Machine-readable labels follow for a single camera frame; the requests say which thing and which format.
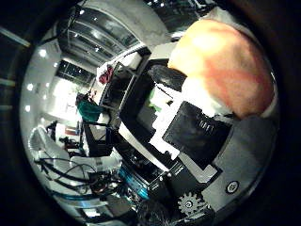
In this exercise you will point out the yellow corn plush toy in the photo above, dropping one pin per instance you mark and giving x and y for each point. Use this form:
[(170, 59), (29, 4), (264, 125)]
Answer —
[(154, 102)]

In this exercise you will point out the orange plush toy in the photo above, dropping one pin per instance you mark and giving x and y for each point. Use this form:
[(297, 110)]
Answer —
[(222, 62)]

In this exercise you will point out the black plastic container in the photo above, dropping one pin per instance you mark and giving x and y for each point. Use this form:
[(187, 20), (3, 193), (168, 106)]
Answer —
[(134, 106)]

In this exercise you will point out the teal electronics box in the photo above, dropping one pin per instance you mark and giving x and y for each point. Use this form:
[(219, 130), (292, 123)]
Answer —
[(133, 183)]

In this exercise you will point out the red cloth item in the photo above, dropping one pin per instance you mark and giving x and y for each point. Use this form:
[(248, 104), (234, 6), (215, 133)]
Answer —
[(106, 74)]

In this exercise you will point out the green cloth bag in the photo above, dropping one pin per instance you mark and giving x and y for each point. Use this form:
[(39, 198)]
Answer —
[(88, 110)]

